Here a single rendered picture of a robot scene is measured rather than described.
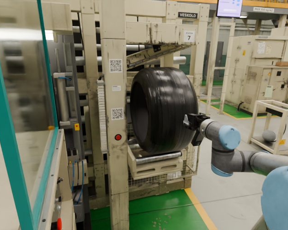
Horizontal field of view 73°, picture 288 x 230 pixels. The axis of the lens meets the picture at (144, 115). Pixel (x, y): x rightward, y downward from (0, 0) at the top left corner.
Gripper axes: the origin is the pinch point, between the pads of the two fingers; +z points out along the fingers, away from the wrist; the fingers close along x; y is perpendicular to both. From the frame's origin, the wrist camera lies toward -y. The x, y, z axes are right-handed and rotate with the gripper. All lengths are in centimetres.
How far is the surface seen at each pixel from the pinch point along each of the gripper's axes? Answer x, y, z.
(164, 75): 6.2, 26.7, 14.3
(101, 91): 43, 19, 22
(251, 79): -366, 2, 305
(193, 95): -7.5, 14.5, 4.5
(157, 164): 10.5, -32.4, 17.0
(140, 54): 8, 42, 58
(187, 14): -42, 78, 72
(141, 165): 21.4, -32.1, 19.3
